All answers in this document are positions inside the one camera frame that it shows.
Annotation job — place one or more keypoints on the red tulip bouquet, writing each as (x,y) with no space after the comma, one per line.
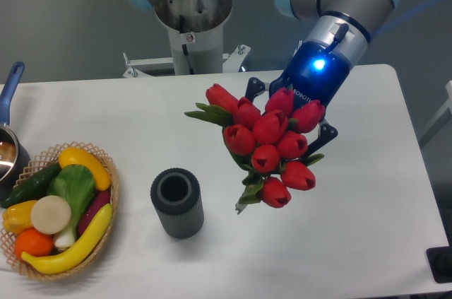
(270,144)

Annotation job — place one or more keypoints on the purple sweet potato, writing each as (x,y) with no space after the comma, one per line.
(95,205)

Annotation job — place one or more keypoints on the woven wicker basket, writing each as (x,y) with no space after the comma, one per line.
(43,160)

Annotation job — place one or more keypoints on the blue handled saucepan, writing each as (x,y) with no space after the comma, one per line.
(14,157)

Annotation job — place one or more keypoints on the green leafy bok choy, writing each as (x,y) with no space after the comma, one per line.
(75,184)

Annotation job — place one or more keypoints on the white frame at right edge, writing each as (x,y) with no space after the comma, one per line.
(440,118)

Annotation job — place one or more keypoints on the orange fruit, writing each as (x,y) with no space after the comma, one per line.
(33,242)

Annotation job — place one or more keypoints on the yellow bell pepper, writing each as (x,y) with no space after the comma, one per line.
(17,218)

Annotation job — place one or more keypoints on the yellow banana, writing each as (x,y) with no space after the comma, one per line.
(79,251)

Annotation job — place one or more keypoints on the green cucumber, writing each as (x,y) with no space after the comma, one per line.
(32,188)

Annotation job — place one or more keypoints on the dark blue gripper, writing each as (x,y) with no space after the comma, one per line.
(313,75)

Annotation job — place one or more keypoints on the black device at table edge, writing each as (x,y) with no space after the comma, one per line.
(439,259)

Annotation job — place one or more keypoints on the beige round disc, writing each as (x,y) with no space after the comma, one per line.
(50,214)

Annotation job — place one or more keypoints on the dark grey ribbed vase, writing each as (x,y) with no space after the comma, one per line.
(176,196)

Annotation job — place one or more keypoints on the yellow squash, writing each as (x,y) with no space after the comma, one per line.
(78,156)

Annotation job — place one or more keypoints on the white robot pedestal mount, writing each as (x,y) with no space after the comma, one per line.
(195,32)

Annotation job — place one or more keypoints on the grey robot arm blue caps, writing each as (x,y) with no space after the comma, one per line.
(342,32)

